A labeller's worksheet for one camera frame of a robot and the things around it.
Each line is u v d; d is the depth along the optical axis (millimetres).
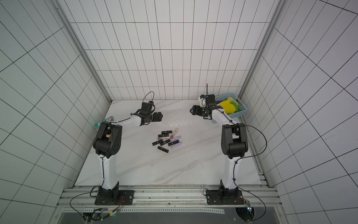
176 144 923
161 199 742
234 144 534
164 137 949
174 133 983
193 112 911
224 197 657
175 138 950
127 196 729
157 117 945
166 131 983
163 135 954
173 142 923
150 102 932
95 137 799
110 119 1063
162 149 899
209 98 794
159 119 949
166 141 940
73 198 644
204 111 838
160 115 974
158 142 923
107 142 548
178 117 1067
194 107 902
